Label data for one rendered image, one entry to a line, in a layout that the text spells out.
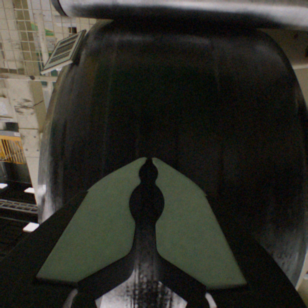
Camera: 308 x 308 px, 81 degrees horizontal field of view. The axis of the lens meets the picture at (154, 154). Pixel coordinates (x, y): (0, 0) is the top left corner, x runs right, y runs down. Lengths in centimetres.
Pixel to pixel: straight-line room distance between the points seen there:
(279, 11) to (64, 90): 22
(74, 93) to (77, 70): 3
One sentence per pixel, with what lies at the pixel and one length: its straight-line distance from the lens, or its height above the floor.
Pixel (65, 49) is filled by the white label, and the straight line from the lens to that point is 24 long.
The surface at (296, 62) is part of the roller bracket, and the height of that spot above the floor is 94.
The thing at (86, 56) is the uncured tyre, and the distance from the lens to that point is 20.
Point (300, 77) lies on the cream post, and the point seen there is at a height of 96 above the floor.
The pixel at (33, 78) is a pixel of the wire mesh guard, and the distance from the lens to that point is 82.
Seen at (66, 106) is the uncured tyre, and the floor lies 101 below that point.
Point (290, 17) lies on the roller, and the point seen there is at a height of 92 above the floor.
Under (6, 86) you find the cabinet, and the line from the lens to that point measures 502.
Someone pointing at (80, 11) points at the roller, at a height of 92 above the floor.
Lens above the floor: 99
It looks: 22 degrees up
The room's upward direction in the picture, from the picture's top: 177 degrees counter-clockwise
